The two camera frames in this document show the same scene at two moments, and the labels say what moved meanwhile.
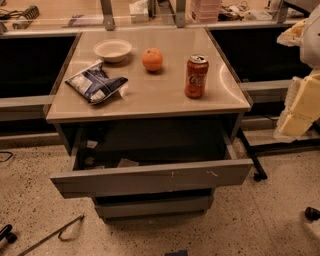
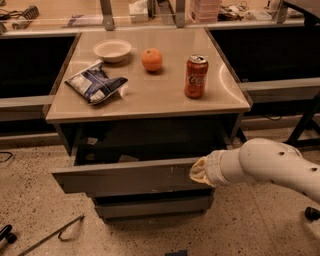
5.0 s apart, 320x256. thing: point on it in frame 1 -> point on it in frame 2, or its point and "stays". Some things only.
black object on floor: (6, 234) stays
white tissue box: (139, 11) stays
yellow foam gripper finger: (291, 37) -> (222, 168)
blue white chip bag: (94, 83) stays
